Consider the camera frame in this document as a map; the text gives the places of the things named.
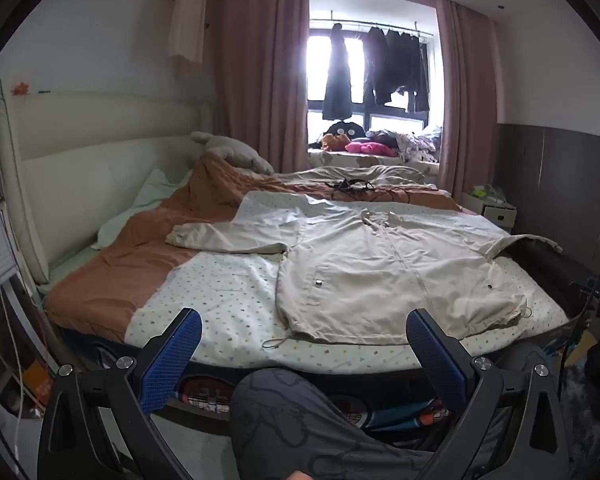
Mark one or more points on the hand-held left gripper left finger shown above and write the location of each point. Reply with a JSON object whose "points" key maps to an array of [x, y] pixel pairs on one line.
{"points": [[172, 360]]}

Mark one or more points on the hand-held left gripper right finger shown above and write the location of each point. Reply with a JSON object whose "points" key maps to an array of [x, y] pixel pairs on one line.
{"points": [[437, 355]]}

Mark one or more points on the beige jacket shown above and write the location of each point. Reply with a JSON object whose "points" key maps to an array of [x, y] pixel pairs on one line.
{"points": [[380, 270]]}

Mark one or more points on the pile of patterned clothes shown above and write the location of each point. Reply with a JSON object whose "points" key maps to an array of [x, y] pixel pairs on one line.
{"points": [[410, 142]]}

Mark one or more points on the black cloth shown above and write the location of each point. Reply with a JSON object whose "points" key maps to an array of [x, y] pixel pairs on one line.
{"points": [[540, 265]]}

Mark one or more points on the bed with dotted sheet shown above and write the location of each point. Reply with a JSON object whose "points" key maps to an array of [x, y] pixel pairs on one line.
{"points": [[230, 300]]}

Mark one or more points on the orange duvet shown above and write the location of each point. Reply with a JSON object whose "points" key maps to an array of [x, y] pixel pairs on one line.
{"points": [[130, 260]]}

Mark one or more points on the person's leg in grey pants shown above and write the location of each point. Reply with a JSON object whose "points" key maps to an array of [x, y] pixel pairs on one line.
{"points": [[290, 420]]}

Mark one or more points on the orange box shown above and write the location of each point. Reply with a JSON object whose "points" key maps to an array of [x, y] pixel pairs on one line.
{"points": [[37, 380]]}

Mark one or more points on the white nightstand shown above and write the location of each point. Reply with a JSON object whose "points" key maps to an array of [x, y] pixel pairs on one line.
{"points": [[495, 215]]}

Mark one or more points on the green and white clutter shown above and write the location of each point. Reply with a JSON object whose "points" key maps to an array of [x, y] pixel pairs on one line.
{"points": [[485, 192]]}

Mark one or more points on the light green pillow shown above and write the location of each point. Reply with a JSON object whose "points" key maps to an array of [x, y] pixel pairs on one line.
{"points": [[150, 192]]}

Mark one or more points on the cream upholstered bed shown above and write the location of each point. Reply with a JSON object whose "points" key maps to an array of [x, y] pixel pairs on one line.
{"points": [[80, 185]]}

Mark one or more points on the cream plush toy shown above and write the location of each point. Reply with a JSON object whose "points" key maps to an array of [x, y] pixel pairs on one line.
{"points": [[235, 152]]}

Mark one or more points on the pink plush toy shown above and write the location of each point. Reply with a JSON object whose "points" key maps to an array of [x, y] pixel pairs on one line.
{"points": [[370, 148]]}

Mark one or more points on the orange plush toy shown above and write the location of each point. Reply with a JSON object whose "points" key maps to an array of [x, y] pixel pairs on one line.
{"points": [[335, 142]]}

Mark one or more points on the pink curtain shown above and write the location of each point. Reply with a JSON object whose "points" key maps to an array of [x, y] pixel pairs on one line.
{"points": [[467, 110], [260, 85]]}

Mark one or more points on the black plush toy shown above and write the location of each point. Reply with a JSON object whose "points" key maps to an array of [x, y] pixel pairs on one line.
{"points": [[347, 130]]}

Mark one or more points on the dark hanging shirts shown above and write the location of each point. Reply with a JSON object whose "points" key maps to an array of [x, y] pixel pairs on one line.
{"points": [[405, 70]]}

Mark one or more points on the long dark hanging coat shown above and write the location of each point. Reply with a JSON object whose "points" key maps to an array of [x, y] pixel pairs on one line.
{"points": [[336, 85]]}

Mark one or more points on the dark hanging jacket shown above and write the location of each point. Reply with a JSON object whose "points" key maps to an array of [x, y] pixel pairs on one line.
{"points": [[375, 70]]}

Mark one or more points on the small orange decoration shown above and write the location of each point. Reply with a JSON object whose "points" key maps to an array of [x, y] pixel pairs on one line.
{"points": [[20, 88]]}

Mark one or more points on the window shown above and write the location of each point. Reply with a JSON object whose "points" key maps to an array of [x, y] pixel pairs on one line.
{"points": [[320, 60]]}

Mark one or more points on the cream hanging towel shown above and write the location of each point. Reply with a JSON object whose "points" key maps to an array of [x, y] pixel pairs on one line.
{"points": [[187, 20]]}

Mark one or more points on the metal clothes rail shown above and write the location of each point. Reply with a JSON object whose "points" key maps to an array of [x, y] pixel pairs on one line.
{"points": [[360, 22]]}

